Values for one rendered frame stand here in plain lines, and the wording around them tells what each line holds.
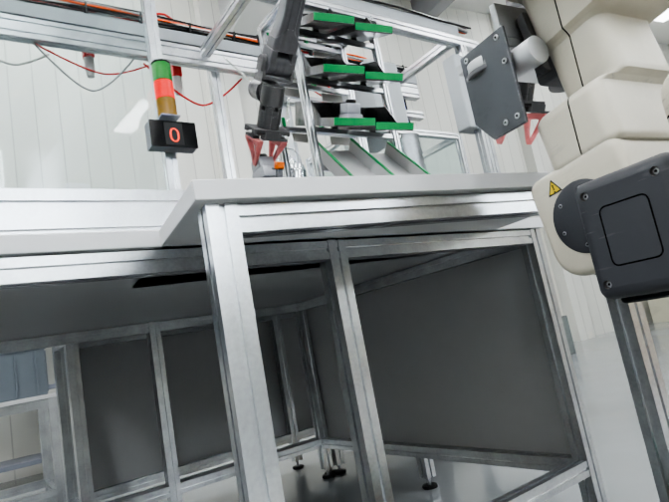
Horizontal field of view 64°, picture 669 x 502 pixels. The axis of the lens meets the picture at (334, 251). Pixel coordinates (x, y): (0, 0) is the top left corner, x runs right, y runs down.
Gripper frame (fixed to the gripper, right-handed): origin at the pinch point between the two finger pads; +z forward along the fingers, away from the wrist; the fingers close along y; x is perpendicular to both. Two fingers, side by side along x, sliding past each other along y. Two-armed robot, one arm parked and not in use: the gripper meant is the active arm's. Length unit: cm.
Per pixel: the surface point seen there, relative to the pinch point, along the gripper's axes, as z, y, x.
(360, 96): -8, -105, -100
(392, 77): -25, -45, -9
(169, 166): 5.3, 19.8, -12.8
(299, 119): -7.6, -24.0, -24.5
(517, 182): -15, -18, 63
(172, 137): -2.2, 19.5, -13.1
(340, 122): -12.1, -22.3, -0.1
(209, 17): -26, -177, -484
